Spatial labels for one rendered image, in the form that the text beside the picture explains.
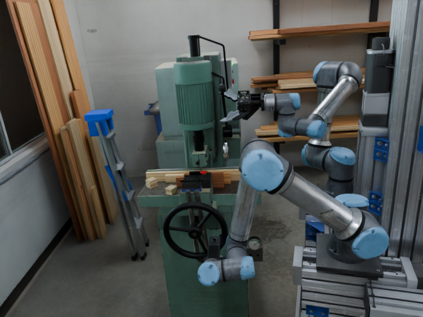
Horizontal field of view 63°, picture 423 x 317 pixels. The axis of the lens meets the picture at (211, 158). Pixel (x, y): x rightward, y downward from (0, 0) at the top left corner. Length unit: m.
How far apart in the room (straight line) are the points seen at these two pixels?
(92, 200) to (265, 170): 2.28
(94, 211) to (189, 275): 1.43
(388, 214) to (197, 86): 0.95
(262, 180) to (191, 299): 1.17
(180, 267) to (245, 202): 0.80
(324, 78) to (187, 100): 0.67
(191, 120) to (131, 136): 2.64
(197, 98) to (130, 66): 2.51
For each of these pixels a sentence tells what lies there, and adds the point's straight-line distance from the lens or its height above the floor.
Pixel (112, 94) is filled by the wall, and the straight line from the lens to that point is 4.17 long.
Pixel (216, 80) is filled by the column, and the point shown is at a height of 1.39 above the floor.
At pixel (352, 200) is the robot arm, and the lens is 1.31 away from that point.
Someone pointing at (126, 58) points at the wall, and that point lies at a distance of 4.07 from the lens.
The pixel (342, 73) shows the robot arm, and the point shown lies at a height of 1.41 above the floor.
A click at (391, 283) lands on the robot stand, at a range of 1.47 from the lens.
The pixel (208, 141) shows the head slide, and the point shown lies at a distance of 1.83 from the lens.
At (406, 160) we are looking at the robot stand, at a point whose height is 1.15.
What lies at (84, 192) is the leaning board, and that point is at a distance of 3.08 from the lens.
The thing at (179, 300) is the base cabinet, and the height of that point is 0.26.
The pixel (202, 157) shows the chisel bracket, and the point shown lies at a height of 1.05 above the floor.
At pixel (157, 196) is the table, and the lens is 1.72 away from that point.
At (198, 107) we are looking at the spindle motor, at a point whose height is 1.31.
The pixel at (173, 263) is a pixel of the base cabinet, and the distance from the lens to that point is 1.91.
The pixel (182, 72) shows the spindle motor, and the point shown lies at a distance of 1.60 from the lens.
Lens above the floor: 1.65
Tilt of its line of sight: 21 degrees down
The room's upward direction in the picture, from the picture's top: 4 degrees counter-clockwise
